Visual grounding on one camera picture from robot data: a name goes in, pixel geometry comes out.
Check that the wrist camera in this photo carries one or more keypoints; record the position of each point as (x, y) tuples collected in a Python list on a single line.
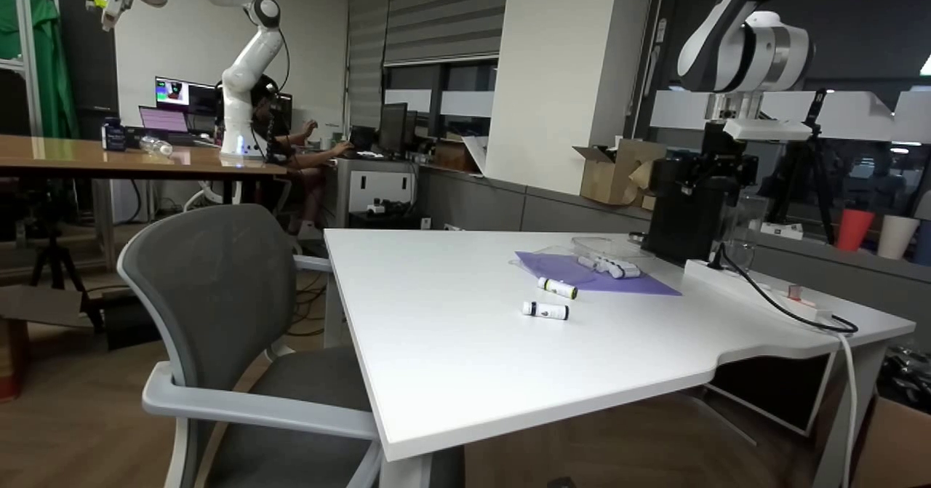
[(731, 157)]

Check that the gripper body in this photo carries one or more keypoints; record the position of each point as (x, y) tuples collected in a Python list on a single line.
[(684, 212)]

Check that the small white box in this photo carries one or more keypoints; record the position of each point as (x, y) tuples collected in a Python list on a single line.
[(782, 230)]

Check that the purple mat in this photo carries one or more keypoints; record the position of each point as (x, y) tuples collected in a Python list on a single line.
[(633, 285)]

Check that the wooden table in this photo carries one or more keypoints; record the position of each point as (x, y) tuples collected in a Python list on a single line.
[(87, 159)]

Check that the clear plastic bowl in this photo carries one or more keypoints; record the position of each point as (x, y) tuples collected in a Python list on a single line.
[(607, 245)]

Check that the clear plastic bottle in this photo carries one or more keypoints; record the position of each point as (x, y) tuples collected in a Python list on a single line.
[(156, 145)]

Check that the white drawer cabinet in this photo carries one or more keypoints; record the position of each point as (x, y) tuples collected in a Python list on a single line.
[(382, 191)]

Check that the white robot with yellow gripper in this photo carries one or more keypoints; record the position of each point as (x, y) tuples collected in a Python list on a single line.
[(244, 73)]

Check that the stand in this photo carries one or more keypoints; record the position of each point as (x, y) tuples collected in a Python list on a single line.
[(54, 262)]

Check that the laptop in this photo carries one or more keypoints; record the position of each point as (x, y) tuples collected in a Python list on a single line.
[(166, 121)]

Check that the brown cardboard box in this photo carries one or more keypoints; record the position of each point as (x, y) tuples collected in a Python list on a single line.
[(898, 448)]

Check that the open cardboard box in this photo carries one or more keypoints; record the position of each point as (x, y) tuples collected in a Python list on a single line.
[(618, 175)]

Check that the monitor with colourful screen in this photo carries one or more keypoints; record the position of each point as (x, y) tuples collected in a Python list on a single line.
[(182, 94)]

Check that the dark blue box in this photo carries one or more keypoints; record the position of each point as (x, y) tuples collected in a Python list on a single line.
[(114, 136)]

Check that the grey office chair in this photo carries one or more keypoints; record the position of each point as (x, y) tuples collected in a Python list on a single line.
[(218, 292)]

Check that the window blinds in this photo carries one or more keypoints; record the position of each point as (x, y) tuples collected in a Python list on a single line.
[(444, 12)]

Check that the green cloth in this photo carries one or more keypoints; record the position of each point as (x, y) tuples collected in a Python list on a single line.
[(51, 73)]

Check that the white power strip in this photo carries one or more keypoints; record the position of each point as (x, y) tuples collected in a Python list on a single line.
[(756, 288)]

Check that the black monitor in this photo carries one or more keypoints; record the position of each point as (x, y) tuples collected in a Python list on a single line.
[(393, 128)]

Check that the red cup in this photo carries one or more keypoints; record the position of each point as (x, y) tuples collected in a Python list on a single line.
[(853, 230)]

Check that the aluminium frame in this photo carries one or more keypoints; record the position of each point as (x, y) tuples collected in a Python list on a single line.
[(29, 52)]

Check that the white cup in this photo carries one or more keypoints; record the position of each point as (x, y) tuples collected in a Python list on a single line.
[(897, 237)]

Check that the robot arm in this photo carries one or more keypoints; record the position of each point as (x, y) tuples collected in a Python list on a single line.
[(771, 52)]

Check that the person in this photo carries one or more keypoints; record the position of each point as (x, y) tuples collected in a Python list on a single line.
[(305, 161)]

